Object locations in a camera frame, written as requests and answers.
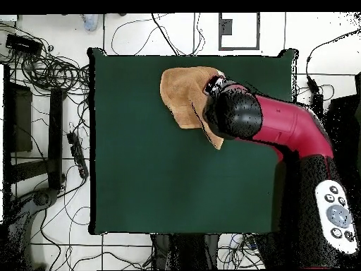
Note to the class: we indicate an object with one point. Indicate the person's foot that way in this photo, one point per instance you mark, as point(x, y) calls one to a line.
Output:
point(90, 22)

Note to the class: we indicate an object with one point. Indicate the grey chair base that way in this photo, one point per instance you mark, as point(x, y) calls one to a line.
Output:
point(41, 198)

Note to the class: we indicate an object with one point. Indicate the black power strip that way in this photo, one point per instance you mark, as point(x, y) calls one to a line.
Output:
point(77, 155)

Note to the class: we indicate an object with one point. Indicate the orange terry towel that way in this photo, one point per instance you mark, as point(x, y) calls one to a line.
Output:
point(183, 96)

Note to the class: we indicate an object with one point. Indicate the black metal stand frame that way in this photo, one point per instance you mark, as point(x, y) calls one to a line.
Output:
point(55, 135)
point(345, 113)

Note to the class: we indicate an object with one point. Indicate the dark green table cloth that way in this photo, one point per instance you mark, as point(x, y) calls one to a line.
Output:
point(169, 183)

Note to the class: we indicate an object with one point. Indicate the black rectangular box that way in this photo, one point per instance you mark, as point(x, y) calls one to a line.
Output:
point(24, 44)

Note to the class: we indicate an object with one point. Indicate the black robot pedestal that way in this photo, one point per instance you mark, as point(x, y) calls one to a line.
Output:
point(183, 251)

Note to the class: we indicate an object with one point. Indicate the grey floor frame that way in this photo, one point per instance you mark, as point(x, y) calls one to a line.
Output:
point(225, 28)

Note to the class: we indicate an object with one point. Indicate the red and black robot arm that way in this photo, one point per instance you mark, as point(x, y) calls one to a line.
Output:
point(287, 124)

